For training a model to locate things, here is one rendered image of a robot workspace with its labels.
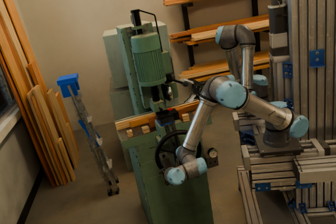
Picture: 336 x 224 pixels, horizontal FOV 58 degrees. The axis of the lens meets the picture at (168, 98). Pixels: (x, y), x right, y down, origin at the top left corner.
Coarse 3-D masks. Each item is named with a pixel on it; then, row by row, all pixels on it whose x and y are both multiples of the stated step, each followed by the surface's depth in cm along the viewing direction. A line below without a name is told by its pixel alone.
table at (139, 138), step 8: (208, 120) 199; (128, 128) 200; (136, 128) 198; (152, 128) 194; (184, 128) 195; (120, 136) 191; (136, 136) 187; (144, 136) 188; (152, 136) 190; (184, 136) 186; (128, 144) 187; (136, 144) 188
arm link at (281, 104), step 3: (270, 102) 167; (273, 102) 166; (276, 102) 165; (279, 102) 164; (282, 102) 163; (285, 102) 162; (276, 105) 160; (279, 105) 159; (282, 105) 159; (285, 105) 160; (267, 123) 165; (270, 123) 163; (267, 126) 166; (270, 126) 164; (273, 126) 163; (273, 129) 164; (276, 129) 163
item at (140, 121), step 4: (192, 104) 210; (196, 104) 211; (184, 108) 209; (188, 108) 210; (192, 108) 211; (148, 116) 203; (132, 120) 201; (136, 120) 201; (140, 120) 202; (144, 120) 202; (132, 124) 201; (136, 124) 201; (140, 124) 202
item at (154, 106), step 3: (150, 99) 206; (150, 102) 204; (153, 102) 199; (156, 102) 198; (159, 102) 198; (162, 102) 198; (150, 105) 207; (153, 105) 197; (156, 105) 198; (159, 105) 198; (162, 105) 199; (153, 108) 199; (156, 108) 198; (153, 111) 202; (156, 111) 199
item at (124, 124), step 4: (196, 100) 213; (180, 104) 211; (184, 104) 210; (188, 104) 211; (152, 112) 206; (136, 116) 204; (140, 116) 203; (144, 116) 204; (124, 120) 201; (128, 120) 201; (116, 124) 199; (120, 124) 200; (124, 124) 201; (128, 124) 202; (116, 128) 200; (120, 128) 201
